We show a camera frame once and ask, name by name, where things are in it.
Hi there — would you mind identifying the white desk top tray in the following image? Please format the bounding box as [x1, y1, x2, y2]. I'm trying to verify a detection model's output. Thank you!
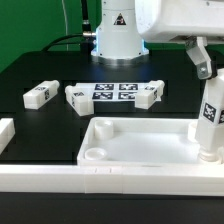
[77, 117, 224, 167]

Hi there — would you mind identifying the thin white cable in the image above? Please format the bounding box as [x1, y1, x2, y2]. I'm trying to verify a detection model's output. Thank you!
[61, 0, 70, 52]

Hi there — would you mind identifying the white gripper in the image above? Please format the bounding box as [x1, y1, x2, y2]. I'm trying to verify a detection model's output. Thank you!
[135, 0, 224, 79]

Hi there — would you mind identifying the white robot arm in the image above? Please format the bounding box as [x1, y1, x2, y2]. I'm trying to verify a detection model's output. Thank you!
[91, 0, 224, 79]

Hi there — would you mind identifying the white marker base plate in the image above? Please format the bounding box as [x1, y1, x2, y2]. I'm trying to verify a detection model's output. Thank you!
[73, 82, 162, 102]

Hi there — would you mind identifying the white front obstacle bar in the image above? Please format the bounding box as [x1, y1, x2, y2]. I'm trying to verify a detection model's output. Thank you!
[0, 165, 224, 196]

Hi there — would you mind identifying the black cable with connector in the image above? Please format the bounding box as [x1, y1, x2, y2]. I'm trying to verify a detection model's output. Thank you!
[41, 0, 98, 53]

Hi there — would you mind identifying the white left obstacle block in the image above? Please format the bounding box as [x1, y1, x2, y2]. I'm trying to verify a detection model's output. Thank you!
[0, 118, 15, 154]

